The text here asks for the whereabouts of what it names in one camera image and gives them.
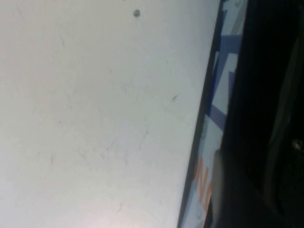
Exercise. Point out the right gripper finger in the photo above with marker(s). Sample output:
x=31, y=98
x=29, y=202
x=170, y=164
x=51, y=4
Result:
x=217, y=180

